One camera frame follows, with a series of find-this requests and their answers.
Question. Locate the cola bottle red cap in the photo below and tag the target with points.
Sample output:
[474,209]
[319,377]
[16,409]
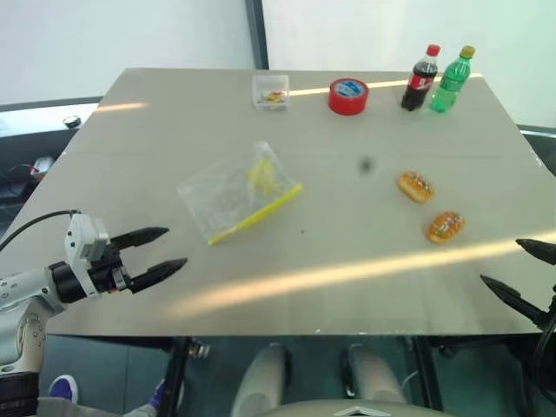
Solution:
[419,82]

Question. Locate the red tape roll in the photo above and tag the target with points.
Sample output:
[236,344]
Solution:
[347,102]

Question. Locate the clear box with coloured bits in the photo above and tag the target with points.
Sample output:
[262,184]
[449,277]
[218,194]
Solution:
[270,93]

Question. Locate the green soda bottle yellow cap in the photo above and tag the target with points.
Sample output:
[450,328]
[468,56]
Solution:
[449,84]

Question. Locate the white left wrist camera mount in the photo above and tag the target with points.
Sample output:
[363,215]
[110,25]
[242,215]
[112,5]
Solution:
[82,236]

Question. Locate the black caster wheel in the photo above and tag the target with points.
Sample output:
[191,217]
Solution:
[200,348]

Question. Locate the black window frame post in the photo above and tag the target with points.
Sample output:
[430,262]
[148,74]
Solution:
[257,35]

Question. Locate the red and white device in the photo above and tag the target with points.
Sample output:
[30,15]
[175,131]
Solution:
[42,164]

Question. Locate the clear yellow-zip plastic bag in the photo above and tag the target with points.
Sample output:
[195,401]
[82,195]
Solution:
[226,200]

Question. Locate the grey robot torso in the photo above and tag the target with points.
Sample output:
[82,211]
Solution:
[354,409]

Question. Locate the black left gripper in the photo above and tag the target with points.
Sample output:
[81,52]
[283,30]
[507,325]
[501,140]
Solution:
[108,273]

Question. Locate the round black-rimmed object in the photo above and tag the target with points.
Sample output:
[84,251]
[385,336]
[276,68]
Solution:
[71,121]

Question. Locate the sprinkled hot dog bread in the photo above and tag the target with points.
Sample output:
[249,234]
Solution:
[446,227]
[417,187]

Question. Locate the blue shoe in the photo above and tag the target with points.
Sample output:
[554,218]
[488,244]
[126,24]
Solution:
[64,388]
[158,397]

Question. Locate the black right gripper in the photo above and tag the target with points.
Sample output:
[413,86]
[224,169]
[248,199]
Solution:
[553,310]

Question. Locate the black table leg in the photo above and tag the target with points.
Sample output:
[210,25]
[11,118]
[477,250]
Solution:
[428,373]
[174,378]

